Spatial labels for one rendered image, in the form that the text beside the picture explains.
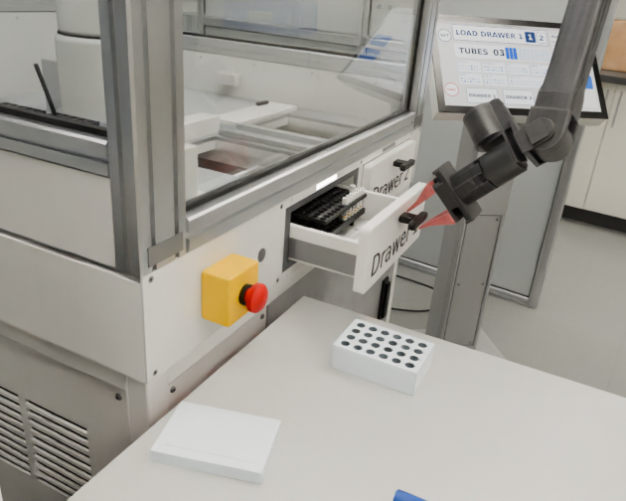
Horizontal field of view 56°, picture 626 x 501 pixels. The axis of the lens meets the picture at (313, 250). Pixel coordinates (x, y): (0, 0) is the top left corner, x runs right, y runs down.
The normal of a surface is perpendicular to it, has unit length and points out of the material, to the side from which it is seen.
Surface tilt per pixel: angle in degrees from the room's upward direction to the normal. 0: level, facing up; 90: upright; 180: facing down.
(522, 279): 90
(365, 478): 0
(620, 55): 92
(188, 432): 0
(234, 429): 0
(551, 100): 64
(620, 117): 90
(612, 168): 90
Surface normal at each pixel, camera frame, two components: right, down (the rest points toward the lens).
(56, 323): -0.45, 0.34
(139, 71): 0.89, 0.25
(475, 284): 0.18, 0.42
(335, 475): 0.07, -0.91
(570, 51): -0.52, -0.14
